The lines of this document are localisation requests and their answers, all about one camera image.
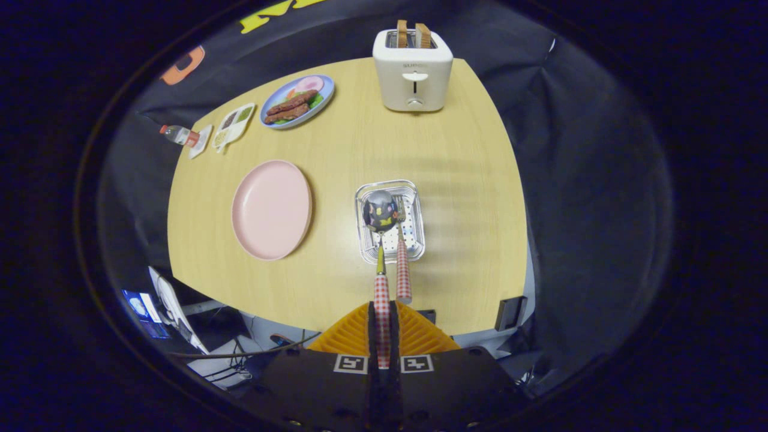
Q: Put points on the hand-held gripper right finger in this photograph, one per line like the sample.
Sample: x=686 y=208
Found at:
x=444 y=390

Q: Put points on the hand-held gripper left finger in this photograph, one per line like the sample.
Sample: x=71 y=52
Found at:
x=324 y=390

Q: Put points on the black box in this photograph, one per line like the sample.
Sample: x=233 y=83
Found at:
x=510 y=313

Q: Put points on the white flat panel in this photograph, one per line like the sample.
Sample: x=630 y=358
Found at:
x=177 y=312

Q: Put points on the pink plate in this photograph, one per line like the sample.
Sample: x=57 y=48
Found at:
x=271 y=210

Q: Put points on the laptop with lit screen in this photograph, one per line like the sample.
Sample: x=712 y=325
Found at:
x=144 y=312

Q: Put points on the black backdrop cloth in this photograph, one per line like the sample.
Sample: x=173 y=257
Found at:
x=588 y=180

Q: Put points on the white sectioned sauce tray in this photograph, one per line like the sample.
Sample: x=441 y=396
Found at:
x=233 y=127

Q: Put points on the brown grilled sausage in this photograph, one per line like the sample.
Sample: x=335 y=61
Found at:
x=287 y=114
x=294 y=102

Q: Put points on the green lettuce leaf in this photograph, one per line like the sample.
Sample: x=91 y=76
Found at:
x=315 y=101

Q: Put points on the clear plastic water bottle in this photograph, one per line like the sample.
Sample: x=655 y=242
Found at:
x=177 y=135

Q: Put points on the blue plate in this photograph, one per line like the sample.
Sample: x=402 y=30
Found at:
x=327 y=87

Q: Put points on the pink ham slice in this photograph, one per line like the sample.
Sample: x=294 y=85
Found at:
x=309 y=84

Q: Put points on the white toaster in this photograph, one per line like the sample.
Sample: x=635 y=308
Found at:
x=396 y=78

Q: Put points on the toasted bread slice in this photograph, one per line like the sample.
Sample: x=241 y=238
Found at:
x=402 y=33
x=423 y=36

